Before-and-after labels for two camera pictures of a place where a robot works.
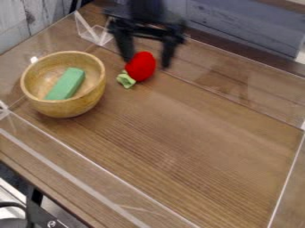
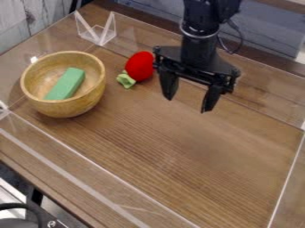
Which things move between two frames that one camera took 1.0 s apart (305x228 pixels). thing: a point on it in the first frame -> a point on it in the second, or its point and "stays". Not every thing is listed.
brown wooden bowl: (44, 70) stays
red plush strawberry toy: (138, 69) stays
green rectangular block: (67, 85) stays
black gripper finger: (170, 41) -> (212, 97)
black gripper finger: (125, 34) -> (169, 81)
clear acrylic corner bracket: (93, 34) stays
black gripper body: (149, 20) -> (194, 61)
